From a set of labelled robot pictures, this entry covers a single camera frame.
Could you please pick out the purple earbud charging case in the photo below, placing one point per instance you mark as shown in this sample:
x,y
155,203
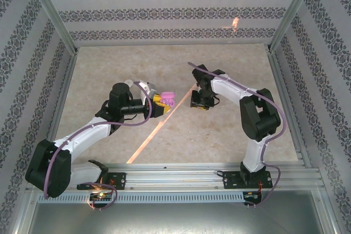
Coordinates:
x,y
167,95

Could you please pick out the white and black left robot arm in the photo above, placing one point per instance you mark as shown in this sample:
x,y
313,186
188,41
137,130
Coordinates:
x,y
82,132

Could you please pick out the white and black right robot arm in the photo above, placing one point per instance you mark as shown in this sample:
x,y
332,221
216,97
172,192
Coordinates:
x,y
257,119

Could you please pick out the grey metal panel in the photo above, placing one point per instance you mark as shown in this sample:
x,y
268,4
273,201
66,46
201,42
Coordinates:
x,y
175,220

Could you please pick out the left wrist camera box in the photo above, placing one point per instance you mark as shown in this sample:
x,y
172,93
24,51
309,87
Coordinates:
x,y
148,88

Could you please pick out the aluminium side rail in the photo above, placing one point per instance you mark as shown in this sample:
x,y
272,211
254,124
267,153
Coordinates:
x,y
63,97
280,77

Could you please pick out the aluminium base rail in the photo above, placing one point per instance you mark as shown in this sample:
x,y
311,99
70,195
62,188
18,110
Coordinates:
x,y
175,176

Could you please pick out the aluminium frame post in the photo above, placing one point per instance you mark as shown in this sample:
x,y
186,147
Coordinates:
x,y
292,12
52,12

